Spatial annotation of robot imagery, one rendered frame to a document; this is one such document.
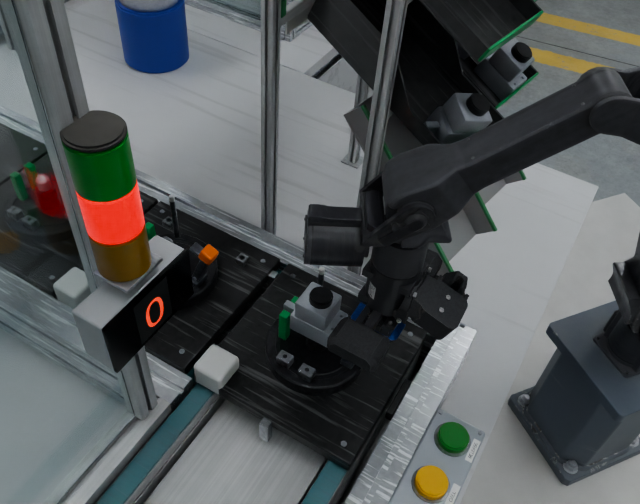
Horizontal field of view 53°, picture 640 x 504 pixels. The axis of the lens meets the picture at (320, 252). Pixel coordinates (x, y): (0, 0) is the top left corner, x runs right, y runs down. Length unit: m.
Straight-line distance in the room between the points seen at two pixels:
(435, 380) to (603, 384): 0.22
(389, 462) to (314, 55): 1.13
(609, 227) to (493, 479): 0.62
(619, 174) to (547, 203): 1.70
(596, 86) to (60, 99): 0.43
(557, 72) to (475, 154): 3.06
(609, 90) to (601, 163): 2.52
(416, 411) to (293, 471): 0.18
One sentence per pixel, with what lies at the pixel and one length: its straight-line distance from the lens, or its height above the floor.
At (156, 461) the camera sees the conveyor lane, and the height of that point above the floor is 0.95.
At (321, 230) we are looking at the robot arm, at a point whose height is 1.27.
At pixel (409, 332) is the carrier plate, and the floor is 0.97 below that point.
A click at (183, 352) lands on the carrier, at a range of 0.92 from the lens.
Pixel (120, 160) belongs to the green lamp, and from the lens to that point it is 0.53.
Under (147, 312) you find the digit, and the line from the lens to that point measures 0.66.
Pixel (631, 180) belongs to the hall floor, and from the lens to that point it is 3.08.
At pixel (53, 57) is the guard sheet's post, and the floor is 1.47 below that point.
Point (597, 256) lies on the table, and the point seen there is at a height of 0.86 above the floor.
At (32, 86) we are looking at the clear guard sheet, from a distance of 0.53.
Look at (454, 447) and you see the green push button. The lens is 0.87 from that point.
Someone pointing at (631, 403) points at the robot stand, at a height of 1.06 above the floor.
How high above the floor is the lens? 1.73
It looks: 47 degrees down
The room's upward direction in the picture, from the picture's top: 5 degrees clockwise
